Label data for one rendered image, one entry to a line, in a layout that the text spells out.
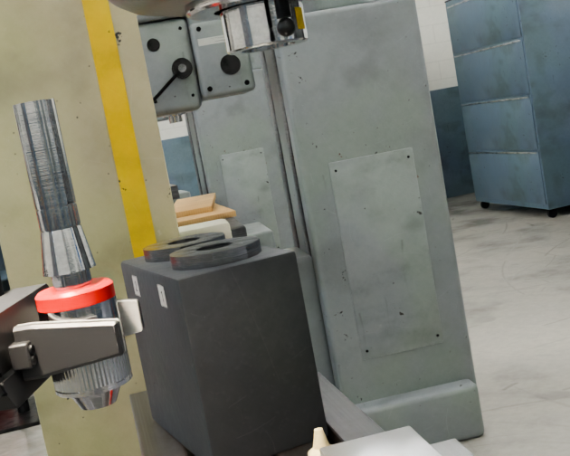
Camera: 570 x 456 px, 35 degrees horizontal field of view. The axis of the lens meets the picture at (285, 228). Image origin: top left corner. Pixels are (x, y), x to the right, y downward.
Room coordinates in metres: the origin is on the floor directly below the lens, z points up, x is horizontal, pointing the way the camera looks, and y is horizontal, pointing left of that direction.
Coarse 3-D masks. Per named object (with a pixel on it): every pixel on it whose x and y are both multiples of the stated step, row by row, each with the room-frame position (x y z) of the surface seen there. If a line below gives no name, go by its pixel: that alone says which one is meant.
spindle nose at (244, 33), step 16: (256, 0) 0.51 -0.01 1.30; (272, 0) 0.51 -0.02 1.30; (224, 16) 0.52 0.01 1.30; (240, 16) 0.51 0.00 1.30; (256, 16) 0.51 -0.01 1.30; (272, 16) 0.51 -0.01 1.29; (304, 16) 0.53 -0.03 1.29; (224, 32) 0.53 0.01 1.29; (240, 32) 0.51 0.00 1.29; (256, 32) 0.51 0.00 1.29; (272, 32) 0.51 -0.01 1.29; (304, 32) 0.52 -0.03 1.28; (240, 48) 0.52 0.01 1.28; (256, 48) 0.55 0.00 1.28; (272, 48) 0.55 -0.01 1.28
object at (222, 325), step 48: (192, 240) 1.00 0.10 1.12; (240, 240) 0.90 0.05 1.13; (144, 288) 0.93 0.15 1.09; (192, 288) 0.81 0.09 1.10; (240, 288) 0.83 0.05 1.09; (288, 288) 0.85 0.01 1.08; (144, 336) 0.97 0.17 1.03; (192, 336) 0.81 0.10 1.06; (240, 336) 0.83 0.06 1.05; (288, 336) 0.85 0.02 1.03; (192, 384) 0.83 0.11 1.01; (240, 384) 0.82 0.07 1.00; (288, 384) 0.84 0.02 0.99; (192, 432) 0.86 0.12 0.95; (240, 432) 0.82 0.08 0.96; (288, 432) 0.84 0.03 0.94
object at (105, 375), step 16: (96, 304) 0.53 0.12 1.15; (112, 304) 0.54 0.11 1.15; (48, 320) 0.52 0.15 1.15; (80, 368) 0.52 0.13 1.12; (96, 368) 0.52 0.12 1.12; (112, 368) 0.53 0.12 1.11; (128, 368) 0.54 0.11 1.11; (64, 384) 0.52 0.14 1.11; (80, 384) 0.52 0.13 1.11; (96, 384) 0.52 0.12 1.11; (112, 384) 0.53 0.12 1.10
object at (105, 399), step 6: (114, 390) 0.54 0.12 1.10; (90, 396) 0.53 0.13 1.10; (96, 396) 0.53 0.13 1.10; (102, 396) 0.53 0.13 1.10; (108, 396) 0.53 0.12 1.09; (114, 396) 0.54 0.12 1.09; (78, 402) 0.53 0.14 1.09; (84, 402) 0.53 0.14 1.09; (90, 402) 0.53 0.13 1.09; (96, 402) 0.53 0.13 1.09; (102, 402) 0.53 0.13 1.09; (108, 402) 0.53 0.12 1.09; (114, 402) 0.54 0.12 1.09; (84, 408) 0.53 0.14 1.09; (90, 408) 0.53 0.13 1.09; (96, 408) 0.53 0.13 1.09
